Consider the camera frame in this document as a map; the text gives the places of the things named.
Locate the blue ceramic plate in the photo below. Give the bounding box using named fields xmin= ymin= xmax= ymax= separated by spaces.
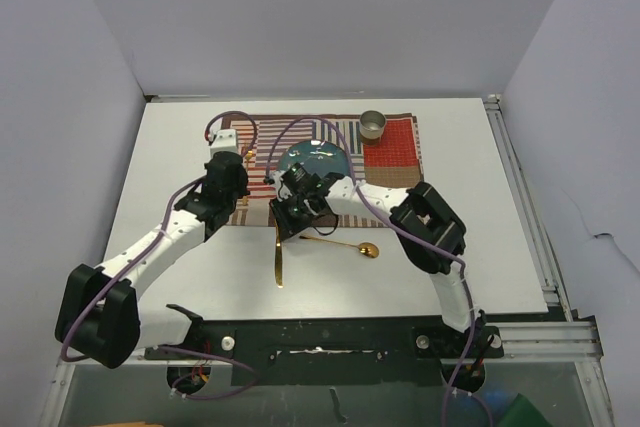
xmin=277 ymin=140 xmax=349 ymax=178

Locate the gold knife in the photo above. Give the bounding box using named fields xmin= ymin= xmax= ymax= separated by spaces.
xmin=274 ymin=226 xmax=283 ymax=288

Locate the gold fork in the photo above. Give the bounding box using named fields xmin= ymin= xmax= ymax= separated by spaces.
xmin=241 ymin=150 xmax=253 ymax=207

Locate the gold spoon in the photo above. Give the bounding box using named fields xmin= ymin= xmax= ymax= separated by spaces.
xmin=299 ymin=235 xmax=380 ymax=259

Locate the patchwork striped cloth placemat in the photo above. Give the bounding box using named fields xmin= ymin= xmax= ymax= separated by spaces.
xmin=221 ymin=113 xmax=423 ymax=227

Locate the beige metal cup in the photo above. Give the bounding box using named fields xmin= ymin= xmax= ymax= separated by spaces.
xmin=358 ymin=110 xmax=387 ymax=145

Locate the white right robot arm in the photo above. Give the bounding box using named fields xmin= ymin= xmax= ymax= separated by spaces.
xmin=265 ymin=163 xmax=481 ymax=356

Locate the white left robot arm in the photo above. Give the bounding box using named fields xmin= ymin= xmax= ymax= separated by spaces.
xmin=54 ymin=151 xmax=249 ymax=369

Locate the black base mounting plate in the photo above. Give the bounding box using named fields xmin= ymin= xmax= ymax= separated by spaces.
xmin=144 ymin=316 xmax=504 ymax=387

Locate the blue object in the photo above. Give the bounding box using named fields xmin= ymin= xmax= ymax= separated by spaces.
xmin=483 ymin=385 xmax=510 ymax=412

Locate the green object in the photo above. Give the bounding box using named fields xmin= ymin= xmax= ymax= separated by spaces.
xmin=497 ymin=394 xmax=552 ymax=427

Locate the right side aluminium rail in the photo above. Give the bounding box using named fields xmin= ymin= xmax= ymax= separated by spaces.
xmin=484 ymin=94 xmax=603 ymax=362

